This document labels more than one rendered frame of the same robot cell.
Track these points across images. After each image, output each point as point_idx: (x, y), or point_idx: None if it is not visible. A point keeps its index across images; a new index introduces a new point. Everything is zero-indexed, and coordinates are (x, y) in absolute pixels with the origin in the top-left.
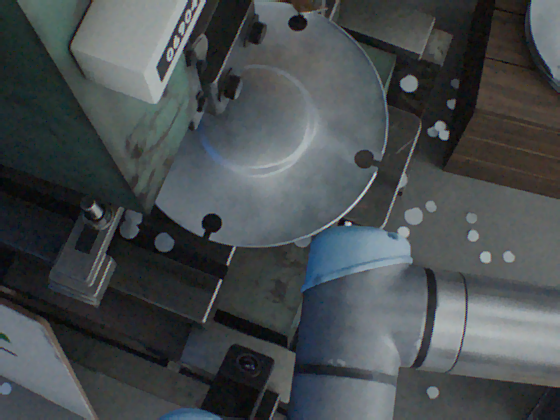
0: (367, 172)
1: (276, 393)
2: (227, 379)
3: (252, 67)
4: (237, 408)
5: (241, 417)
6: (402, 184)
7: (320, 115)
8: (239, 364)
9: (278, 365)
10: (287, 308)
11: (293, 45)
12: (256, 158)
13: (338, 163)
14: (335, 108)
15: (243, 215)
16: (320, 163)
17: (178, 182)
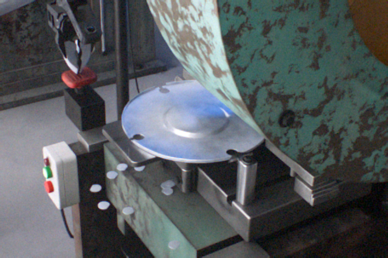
0: (131, 134)
1: (82, 106)
2: (91, 19)
3: (222, 127)
4: (78, 11)
5: (74, 9)
6: (123, 210)
7: (174, 135)
8: (93, 26)
9: (95, 137)
10: (114, 149)
11: (220, 145)
12: (176, 108)
13: (146, 129)
14: (173, 140)
15: (157, 98)
16: (153, 125)
17: (192, 90)
